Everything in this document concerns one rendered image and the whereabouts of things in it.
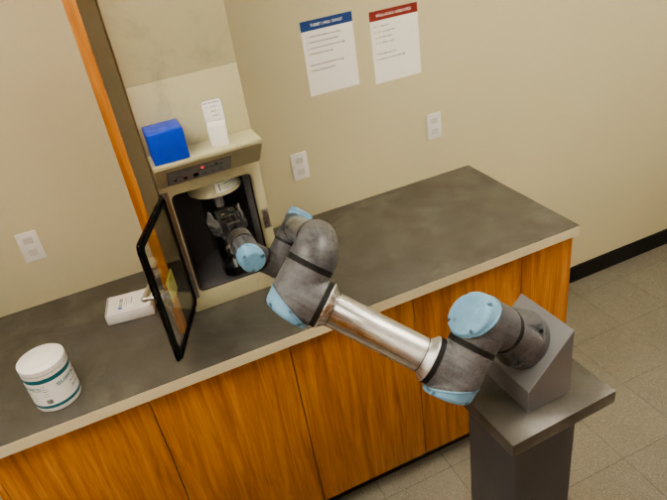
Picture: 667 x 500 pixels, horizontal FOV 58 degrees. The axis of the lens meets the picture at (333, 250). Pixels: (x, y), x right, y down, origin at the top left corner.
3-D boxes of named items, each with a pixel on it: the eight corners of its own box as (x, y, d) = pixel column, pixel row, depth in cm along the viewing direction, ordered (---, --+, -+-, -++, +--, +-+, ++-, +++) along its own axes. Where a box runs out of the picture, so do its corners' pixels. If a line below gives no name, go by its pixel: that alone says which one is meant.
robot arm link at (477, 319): (530, 314, 140) (496, 296, 132) (504, 366, 140) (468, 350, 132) (492, 298, 149) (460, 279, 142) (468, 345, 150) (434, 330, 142)
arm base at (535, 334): (562, 331, 143) (540, 318, 137) (525, 381, 145) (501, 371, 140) (519, 300, 155) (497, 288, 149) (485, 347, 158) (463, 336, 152)
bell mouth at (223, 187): (183, 186, 202) (178, 171, 199) (232, 171, 207) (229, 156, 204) (194, 204, 188) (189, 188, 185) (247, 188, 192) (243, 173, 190)
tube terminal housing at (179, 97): (182, 278, 224) (114, 71, 184) (263, 250, 233) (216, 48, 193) (196, 312, 203) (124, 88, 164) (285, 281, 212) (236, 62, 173)
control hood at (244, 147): (156, 187, 179) (146, 156, 174) (258, 158, 188) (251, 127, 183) (162, 201, 170) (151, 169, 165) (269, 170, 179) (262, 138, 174)
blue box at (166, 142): (150, 156, 174) (140, 126, 169) (184, 147, 177) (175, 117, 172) (155, 167, 166) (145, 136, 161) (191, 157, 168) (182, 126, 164)
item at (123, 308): (110, 307, 214) (106, 298, 212) (155, 295, 216) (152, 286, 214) (108, 325, 204) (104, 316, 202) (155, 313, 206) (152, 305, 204)
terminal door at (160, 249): (197, 302, 200) (163, 194, 179) (180, 364, 173) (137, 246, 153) (195, 303, 200) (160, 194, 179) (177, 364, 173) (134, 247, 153)
